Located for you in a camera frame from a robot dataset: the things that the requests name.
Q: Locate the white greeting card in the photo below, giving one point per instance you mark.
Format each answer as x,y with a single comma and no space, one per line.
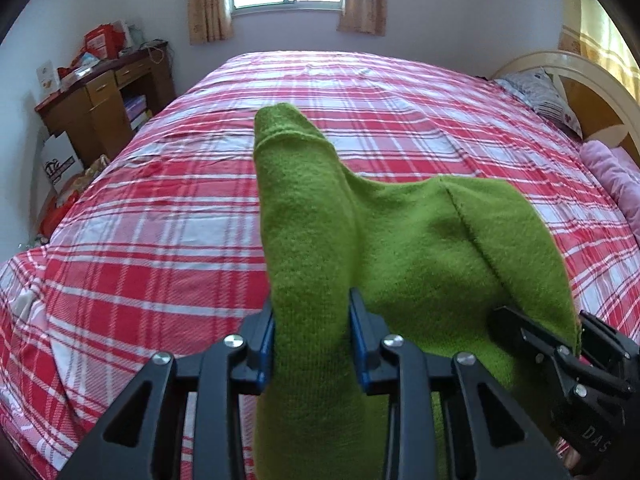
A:
47,79

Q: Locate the green knit sweater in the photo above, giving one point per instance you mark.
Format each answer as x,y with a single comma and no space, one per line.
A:
400,240

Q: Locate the yellow curtain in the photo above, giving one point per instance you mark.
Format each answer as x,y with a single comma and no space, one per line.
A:
600,35

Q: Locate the patterned gift bag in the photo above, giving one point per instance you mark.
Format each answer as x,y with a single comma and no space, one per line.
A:
96,167

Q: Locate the brown wooden desk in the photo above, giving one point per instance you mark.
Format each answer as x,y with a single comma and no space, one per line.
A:
105,100

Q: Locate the stack of books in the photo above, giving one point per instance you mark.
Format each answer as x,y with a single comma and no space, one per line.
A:
136,114

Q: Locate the red gift box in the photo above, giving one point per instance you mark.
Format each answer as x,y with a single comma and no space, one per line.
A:
100,40

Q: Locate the red plaid bed sheet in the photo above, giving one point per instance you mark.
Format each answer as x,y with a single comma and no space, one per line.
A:
175,220

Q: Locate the red and white packet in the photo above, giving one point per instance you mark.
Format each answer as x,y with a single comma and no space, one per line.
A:
77,67

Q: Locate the cream wooden headboard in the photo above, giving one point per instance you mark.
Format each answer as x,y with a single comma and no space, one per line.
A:
595,105

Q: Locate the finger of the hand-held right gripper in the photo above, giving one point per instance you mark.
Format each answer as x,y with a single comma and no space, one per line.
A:
610,347
530,335

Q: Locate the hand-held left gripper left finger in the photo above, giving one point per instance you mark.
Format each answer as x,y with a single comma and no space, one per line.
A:
267,355

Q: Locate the red plastic bag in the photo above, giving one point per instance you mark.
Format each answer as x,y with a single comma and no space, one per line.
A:
57,215

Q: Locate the grey patterned pillow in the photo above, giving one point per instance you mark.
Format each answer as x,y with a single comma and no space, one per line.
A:
540,95

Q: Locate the white paper bag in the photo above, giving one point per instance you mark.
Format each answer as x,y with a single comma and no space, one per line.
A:
60,165

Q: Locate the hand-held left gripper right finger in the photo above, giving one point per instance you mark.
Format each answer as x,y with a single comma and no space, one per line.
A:
360,355

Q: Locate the pink blanket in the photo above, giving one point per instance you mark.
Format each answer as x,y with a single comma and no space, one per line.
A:
615,180

